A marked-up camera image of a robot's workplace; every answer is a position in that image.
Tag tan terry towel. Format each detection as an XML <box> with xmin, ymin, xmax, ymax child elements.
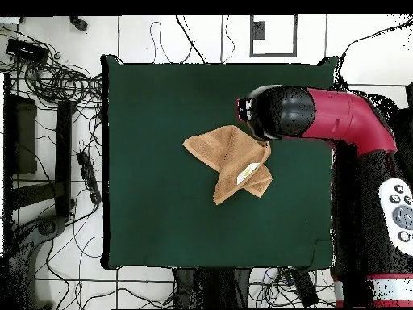
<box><xmin>182</xmin><ymin>124</ymin><xmax>273</xmax><ymax>206</ymax></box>

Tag long black cable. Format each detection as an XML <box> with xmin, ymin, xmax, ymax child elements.
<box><xmin>341</xmin><ymin>15</ymin><xmax>413</xmax><ymax>59</ymax></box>

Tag small dark grey block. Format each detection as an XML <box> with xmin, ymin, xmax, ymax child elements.
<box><xmin>252</xmin><ymin>20</ymin><xmax>267</xmax><ymax>41</ymax></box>

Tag dark grey pedestal leg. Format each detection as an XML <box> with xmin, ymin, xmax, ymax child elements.
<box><xmin>7</xmin><ymin>214</ymin><xmax>67</xmax><ymax>309</ymax></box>

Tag black pedestal column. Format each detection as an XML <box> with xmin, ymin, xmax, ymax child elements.
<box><xmin>173</xmin><ymin>267</ymin><xmax>252</xmax><ymax>309</ymax></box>

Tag black power strip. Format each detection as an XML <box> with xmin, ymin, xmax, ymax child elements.
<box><xmin>76</xmin><ymin>150</ymin><xmax>102</xmax><ymax>205</ymax></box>

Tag grey rectangular frame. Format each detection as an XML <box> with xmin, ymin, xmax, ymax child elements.
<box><xmin>249</xmin><ymin>14</ymin><xmax>298</xmax><ymax>58</ymax></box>

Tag small black object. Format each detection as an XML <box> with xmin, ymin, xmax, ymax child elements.
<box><xmin>69</xmin><ymin>15</ymin><xmax>89</xmax><ymax>32</ymax></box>

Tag dark flat panel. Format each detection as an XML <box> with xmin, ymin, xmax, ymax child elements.
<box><xmin>4</xmin><ymin>93</ymin><xmax>39</xmax><ymax>175</ymax></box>

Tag black upright bar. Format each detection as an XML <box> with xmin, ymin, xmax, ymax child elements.
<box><xmin>53</xmin><ymin>100</ymin><xmax>74</xmax><ymax>218</ymax></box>

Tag dark green table cloth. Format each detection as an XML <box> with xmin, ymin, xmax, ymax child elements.
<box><xmin>100</xmin><ymin>53</ymin><xmax>340</xmax><ymax>271</ymax></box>

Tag black rectangular box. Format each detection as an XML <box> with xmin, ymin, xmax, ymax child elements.
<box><xmin>6</xmin><ymin>37</ymin><xmax>50</xmax><ymax>65</ymax></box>

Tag black adaptor box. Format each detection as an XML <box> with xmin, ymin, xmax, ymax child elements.
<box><xmin>289</xmin><ymin>269</ymin><xmax>319</xmax><ymax>308</ymax></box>

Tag looped black cable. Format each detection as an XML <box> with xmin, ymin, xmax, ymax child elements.
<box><xmin>149</xmin><ymin>15</ymin><xmax>207</xmax><ymax>65</ymax></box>

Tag tangled black cables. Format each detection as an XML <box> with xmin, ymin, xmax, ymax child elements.
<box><xmin>0</xmin><ymin>25</ymin><xmax>103</xmax><ymax>112</ymax></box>

